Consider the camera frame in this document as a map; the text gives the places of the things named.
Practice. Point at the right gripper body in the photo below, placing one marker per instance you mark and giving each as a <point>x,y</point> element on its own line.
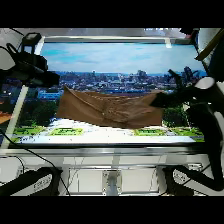
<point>165,100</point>

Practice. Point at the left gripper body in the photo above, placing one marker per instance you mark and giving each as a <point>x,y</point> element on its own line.
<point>45,79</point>

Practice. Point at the brown pants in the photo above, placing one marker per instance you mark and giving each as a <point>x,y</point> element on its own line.
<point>110,110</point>

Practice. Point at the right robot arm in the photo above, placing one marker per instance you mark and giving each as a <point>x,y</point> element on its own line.
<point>213,146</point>

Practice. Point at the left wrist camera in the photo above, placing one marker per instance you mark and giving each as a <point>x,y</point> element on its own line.
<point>30,41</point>

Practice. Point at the silver frame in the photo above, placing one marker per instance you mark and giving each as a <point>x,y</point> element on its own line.
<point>112,182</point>

